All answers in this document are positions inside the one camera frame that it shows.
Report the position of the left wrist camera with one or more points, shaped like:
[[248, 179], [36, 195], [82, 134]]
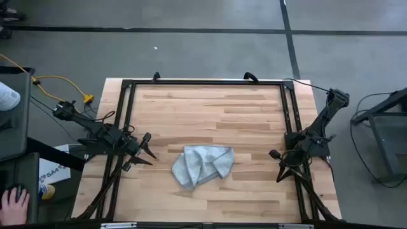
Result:
[[146, 137]]

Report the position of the black table clamp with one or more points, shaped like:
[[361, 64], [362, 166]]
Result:
[[156, 76], [251, 76]]

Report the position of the white rounded object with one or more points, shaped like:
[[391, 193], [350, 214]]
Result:
[[8, 97]]

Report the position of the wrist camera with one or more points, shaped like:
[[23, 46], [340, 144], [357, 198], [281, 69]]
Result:
[[275, 154], [146, 137]]

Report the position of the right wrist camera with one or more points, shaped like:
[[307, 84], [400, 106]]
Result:
[[275, 154]]

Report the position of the grey waffle microfiber towel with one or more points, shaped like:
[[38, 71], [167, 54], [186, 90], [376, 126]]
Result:
[[203, 165]]

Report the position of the black metal cart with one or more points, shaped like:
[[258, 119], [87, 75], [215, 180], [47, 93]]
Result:
[[381, 133]]

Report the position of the dark grey desk panel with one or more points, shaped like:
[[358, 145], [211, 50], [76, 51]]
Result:
[[14, 121]]

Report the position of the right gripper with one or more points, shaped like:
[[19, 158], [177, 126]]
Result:
[[291, 160]]

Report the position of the silver metal bracket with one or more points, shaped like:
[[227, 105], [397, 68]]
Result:
[[119, 225], [295, 226]]

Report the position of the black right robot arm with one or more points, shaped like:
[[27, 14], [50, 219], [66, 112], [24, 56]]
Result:
[[321, 124]]

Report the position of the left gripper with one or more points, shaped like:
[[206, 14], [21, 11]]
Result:
[[132, 148]]

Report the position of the white printed cardboard box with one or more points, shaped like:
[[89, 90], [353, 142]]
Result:
[[54, 171]]

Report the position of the person's hand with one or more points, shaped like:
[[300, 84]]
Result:
[[14, 210]]

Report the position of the yellow rounded object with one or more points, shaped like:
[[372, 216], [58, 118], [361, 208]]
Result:
[[47, 191]]

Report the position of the black computer mouse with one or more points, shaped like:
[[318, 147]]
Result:
[[17, 191]]

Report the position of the yellow plug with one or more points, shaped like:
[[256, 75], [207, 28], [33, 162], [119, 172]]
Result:
[[88, 99]]

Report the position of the black metal table frame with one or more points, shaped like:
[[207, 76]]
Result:
[[206, 82]]

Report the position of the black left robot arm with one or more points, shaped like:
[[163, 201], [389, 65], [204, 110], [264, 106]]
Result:
[[95, 127]]

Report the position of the black diagonal beam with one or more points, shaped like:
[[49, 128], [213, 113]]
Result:
[[57, 154]]

